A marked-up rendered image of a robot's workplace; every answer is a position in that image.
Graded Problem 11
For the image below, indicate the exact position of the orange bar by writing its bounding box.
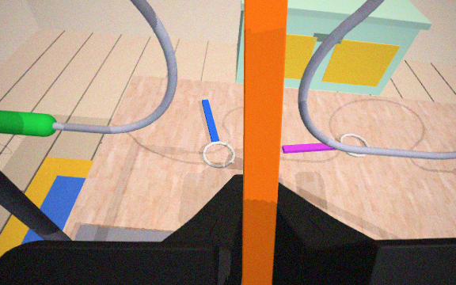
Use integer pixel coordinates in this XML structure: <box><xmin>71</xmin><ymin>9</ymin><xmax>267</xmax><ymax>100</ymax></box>
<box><xmin>242</xmin><ymin>0</ymin><xmax>288</xmax><ymax>285</ymax></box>

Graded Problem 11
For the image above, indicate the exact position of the purple wand with white loop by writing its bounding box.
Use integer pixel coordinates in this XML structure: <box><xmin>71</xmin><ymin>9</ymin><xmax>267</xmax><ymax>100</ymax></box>
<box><xmin>282</xmin><ymin>133</ymin><xmax>369</xmax><ymax>158</ymax></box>

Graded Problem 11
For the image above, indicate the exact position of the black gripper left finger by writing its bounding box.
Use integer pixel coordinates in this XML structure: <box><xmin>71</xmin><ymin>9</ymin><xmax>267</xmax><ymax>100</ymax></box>
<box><xmin>0</xmin><ymin>174</ymin><xmax>243</xmax><ymax>285</ymax></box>

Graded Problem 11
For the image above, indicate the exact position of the white loop with blue handle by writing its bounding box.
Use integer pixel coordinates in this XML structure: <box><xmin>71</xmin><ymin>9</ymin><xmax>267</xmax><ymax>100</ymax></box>
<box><xmin>202</xmin><ymin>99</ymin><xmax>235</xmax><ymax>168</ymax></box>

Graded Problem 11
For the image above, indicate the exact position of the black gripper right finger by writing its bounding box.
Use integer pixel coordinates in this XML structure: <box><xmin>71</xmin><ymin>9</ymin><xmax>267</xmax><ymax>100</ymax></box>
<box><xmin>272</xmin><ymin>183</ymin><xmax>456</xmax><ymax>285</ymax></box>

